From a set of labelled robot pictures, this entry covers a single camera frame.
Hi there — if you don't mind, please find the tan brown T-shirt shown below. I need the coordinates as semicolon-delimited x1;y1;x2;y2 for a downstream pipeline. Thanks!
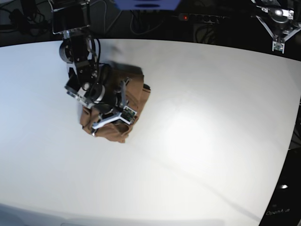
80;64;151;143

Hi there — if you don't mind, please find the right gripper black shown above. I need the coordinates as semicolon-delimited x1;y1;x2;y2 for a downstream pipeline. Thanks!
88;82;120;114

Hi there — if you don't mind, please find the blue box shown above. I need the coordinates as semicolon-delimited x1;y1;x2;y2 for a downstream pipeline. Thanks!
115;0;181;10

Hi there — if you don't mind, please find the black power strip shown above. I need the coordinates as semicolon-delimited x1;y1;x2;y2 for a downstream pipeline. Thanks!
177;13;229;24

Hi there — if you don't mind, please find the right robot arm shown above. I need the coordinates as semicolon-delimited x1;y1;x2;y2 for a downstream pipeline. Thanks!
49;0;124;114

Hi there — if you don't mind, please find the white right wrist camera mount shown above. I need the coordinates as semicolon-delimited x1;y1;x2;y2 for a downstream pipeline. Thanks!
91;77;138;137

